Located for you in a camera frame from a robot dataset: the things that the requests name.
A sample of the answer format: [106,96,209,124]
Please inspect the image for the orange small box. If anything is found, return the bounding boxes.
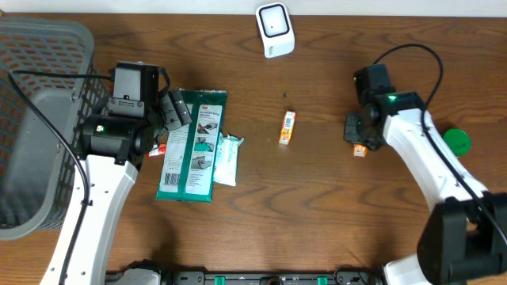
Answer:
[279,111,296,145]
[353,144,368,158]

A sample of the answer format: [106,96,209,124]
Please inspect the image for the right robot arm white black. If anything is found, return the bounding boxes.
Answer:
[344,91,506,284]

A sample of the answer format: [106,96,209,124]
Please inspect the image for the red snack stick packet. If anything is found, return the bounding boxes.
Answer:
[147,143,166,158]

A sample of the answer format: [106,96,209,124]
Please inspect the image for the white barcode scanner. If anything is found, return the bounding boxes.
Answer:
[255,2,295,59]

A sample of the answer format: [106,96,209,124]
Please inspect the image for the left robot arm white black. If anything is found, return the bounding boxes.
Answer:
[41,89,192,284]

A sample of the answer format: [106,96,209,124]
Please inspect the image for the green white gloves package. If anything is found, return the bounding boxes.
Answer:
[155,89,227,203]

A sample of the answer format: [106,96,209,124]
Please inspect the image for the green lid jar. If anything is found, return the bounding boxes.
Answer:
[443,128,471,157]

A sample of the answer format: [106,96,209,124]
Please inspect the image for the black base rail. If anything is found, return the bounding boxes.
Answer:
[105,271,385,285]

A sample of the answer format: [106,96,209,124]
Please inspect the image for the white mint wipes pack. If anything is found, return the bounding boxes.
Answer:
[213,133,244,187]

